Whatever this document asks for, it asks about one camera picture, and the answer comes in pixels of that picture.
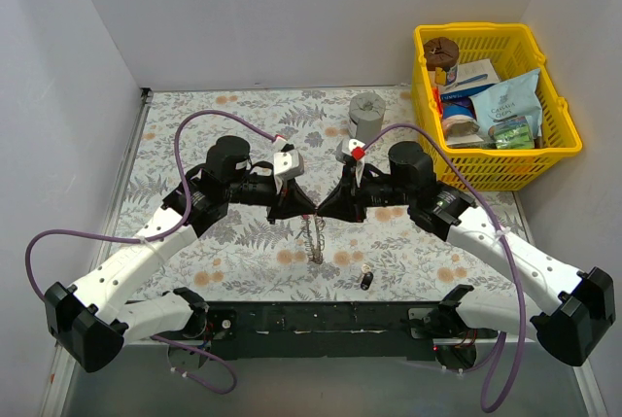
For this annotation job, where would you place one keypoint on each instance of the green packet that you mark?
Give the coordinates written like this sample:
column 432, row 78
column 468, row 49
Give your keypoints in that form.
column 512, row 134

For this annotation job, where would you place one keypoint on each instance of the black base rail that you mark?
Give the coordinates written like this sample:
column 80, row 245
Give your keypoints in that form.
column 239, row 330

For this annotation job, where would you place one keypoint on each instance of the yellow plastic basket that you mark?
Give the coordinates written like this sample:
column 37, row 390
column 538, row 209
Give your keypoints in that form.
column 447, row 115

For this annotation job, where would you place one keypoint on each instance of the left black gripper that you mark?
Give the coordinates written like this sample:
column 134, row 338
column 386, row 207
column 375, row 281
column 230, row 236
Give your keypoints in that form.
column 274, row 200

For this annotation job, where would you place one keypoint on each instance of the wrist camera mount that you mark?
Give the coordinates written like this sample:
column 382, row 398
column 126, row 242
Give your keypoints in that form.
column 351, row 151
column 287, row 162

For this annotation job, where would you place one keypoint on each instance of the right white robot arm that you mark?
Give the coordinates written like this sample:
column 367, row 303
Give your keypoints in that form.
column 567, row 311

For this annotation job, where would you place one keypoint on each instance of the black car key fob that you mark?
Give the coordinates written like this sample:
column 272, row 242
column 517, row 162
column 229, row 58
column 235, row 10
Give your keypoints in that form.
column 367, row 278

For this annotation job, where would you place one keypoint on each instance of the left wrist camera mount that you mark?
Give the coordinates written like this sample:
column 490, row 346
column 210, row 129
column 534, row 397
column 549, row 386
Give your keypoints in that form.
column 287, row 162

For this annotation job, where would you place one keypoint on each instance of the light blue snack bag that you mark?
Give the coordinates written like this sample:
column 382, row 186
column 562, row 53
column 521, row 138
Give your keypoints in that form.
column 512, row 98

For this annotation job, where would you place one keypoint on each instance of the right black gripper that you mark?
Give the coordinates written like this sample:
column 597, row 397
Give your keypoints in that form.
column 357, row 199

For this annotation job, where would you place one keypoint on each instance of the grey tape roll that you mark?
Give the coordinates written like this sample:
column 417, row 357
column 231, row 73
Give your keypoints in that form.
column 366, row 115

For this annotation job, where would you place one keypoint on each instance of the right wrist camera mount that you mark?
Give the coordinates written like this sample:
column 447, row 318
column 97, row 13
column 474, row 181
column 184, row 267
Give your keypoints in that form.
column 351, row 151

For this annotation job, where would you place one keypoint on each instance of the white box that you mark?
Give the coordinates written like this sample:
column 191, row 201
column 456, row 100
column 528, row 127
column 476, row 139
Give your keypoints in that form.
column 476, row 74

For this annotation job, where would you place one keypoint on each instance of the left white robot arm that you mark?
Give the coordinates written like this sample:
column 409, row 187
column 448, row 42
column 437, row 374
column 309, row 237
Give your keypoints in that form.
column 94, row 317

